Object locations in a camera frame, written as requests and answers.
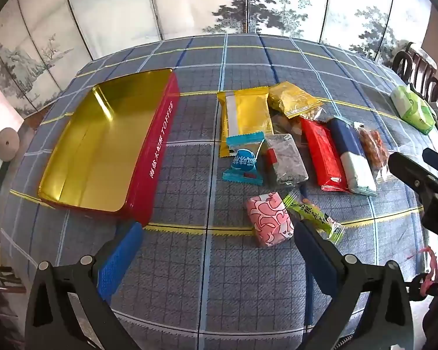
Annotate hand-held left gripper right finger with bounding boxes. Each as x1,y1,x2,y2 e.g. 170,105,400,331
294,220,415,350

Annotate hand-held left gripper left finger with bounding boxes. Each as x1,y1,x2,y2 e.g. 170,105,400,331
24,222,145,350

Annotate green strip snack packet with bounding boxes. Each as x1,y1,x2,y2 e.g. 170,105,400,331
283,194,345,245

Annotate clear packet orange snacks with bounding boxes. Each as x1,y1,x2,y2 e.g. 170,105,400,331
353,121,395,185

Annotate pink patterned snack packet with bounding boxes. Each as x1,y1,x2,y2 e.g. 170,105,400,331
245,191,294,248

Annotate navy and white snack packet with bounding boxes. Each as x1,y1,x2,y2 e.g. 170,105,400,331
326,117,378,197

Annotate clear packet dark snack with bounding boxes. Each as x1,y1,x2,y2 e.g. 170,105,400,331
263,133,310,186

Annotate red snack packet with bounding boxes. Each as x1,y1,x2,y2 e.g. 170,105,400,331
300,118,351,193

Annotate blue candy packet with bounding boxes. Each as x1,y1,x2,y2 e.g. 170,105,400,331
222,133,265,184

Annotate red tin box gold interior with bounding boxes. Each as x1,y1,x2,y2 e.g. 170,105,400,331
37,68,180,227

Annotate clear packet brown snack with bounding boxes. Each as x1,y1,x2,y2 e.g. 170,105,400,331
272,111,303,143

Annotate small gold crinkled snack packet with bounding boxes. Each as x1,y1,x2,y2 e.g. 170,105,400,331
267,81,324,119

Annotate large yellow snack packet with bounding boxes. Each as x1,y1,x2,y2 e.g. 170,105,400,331
217,87,274,158

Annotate green tissue pack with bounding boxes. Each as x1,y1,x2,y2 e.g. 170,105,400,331
390,85,436,135

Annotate blue plaid tablecloth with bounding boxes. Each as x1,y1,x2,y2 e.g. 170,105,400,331
0,34,438,336

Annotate dark wooden folding chair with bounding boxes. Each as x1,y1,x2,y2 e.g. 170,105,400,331
0,266,26,294

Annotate round stone disc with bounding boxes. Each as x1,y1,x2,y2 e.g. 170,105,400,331
0,127,20,161

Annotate painted folding screen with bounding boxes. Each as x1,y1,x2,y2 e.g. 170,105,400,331
0,0,435,117

